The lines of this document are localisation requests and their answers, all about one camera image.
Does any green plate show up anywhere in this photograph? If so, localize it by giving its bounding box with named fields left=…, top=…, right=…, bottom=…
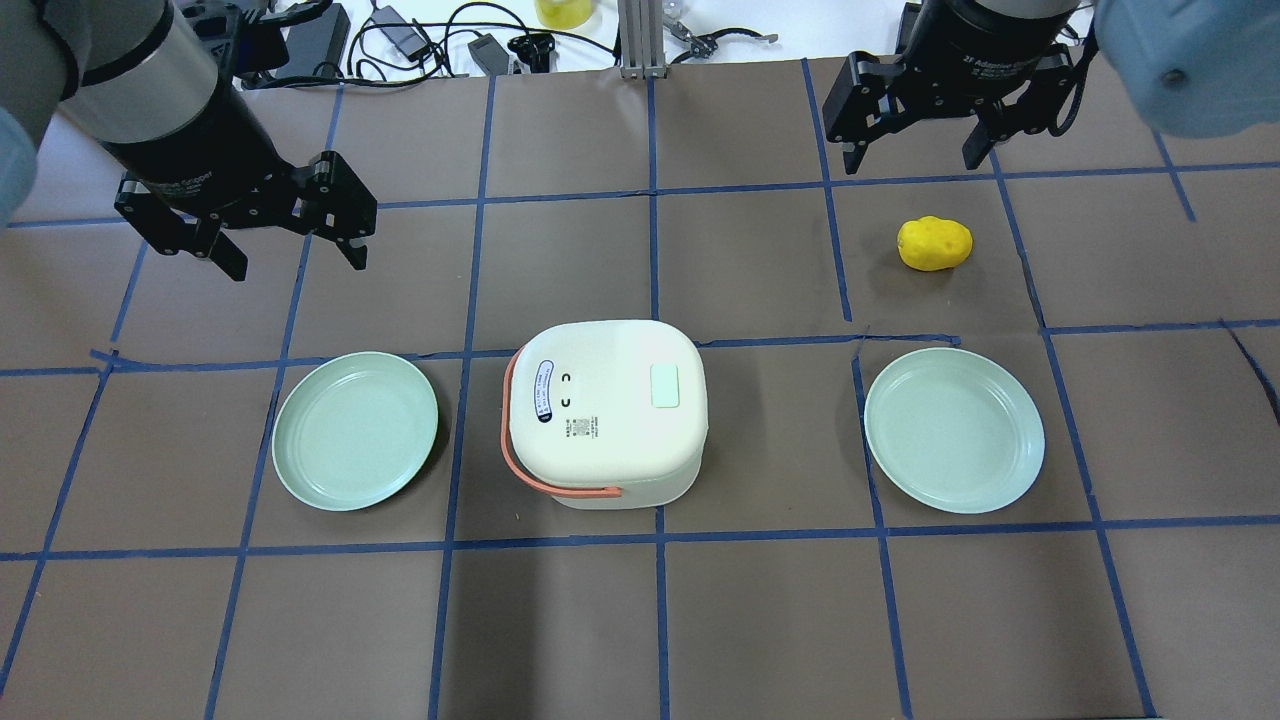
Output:
left=864, top=347, right=1047, bottom=515
left=271, top=351, right=440, bottom=512

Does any black power adapter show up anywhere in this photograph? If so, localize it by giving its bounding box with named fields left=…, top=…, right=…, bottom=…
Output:
left=273, top=3, right=349, bottom=79

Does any black cable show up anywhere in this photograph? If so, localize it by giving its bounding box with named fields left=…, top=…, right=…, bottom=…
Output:
left=346, top=0, right=621, bottom=88

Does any white rice cooker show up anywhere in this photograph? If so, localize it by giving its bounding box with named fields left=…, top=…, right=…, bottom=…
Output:
left=499, top=319, right=709, bottom=510

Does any green plate left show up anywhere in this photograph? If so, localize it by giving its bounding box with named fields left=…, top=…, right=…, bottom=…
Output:
left=271, top=351, right=440, bottom=512

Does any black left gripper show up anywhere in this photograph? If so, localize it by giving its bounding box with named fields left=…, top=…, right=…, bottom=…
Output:
left=101, top=79, right=378, bottom=282

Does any yellow cup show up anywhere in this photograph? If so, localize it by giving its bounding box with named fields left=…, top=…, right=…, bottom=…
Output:
left=534, top=0, right=595, bottom=31

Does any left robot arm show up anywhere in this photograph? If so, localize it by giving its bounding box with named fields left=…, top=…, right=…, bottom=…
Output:
left=3, top=1, right=378, bottom=281

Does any aluminium profile post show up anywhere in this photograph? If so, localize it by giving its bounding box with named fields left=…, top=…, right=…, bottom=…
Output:
left=617, top=0, right=669, bottom=79

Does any yellow potato toy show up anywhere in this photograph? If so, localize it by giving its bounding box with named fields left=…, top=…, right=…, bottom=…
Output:
left=896, top=215, right=975, bottom=272

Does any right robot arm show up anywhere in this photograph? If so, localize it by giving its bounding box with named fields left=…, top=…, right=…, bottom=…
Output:
left=820, top=1, right=1279, bottom=174

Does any small black charger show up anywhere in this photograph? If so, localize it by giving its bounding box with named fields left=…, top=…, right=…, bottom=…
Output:
left=467, top=35, right=513, bottom=76

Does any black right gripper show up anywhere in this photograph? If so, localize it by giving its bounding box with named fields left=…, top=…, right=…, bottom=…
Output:
left=822, top=1, right=1089, bottom=176

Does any black metal clamp tool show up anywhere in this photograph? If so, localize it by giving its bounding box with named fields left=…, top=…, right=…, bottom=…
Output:
left=663, top=17, right=780, bottom=65

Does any green plate right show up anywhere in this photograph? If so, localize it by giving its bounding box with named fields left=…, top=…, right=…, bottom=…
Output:
left=864, top=347, right=1047, bottom=515

